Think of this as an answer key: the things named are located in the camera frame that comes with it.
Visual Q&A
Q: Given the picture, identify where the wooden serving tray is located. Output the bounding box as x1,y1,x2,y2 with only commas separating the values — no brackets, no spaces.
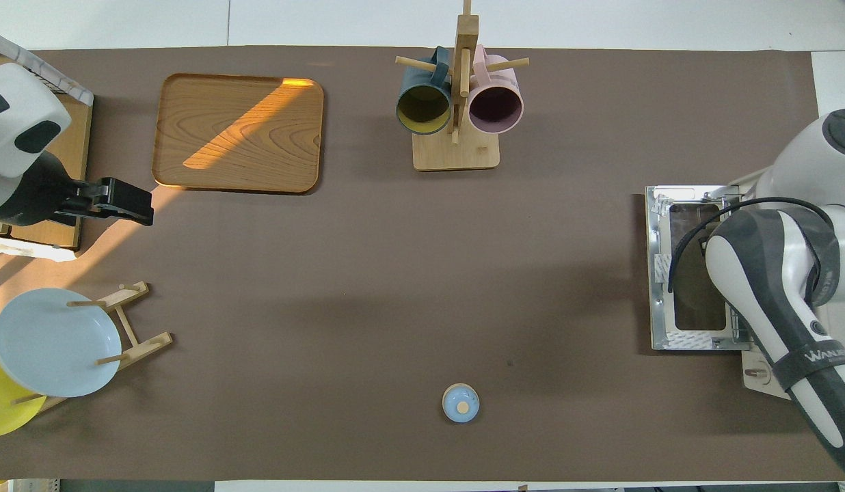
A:
152,73,325,195

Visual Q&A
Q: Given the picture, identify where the wooden mug rack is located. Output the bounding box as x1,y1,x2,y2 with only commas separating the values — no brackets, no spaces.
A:
395,0,531,172

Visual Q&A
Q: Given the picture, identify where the pink mug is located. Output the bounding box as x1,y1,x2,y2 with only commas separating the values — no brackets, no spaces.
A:
468,45,524,135

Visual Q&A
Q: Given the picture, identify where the wooden plate rack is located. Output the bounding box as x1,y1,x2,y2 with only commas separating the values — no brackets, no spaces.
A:
12,280,174,414

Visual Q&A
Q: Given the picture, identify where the yellow plate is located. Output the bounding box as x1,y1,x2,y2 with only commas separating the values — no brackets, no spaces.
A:
0,323,47,439

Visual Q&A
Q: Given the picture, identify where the dark blue mug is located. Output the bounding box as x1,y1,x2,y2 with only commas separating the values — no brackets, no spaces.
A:
396,46,453,135

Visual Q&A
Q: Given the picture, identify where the cream toaster oven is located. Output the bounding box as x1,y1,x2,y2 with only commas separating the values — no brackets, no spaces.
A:
645,164,845,400

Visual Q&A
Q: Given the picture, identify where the light blue plate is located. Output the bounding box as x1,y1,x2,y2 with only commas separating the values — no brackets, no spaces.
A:
0,288,121,398

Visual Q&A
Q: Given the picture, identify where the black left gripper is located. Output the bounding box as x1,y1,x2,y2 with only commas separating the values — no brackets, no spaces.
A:
57,178,154,226

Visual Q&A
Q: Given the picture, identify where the brown table mat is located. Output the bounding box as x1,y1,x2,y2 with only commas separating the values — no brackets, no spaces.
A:
0,46,845,481

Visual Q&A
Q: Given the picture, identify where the wire basket with wooden shelf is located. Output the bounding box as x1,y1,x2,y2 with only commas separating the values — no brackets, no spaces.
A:
0,27,95,260

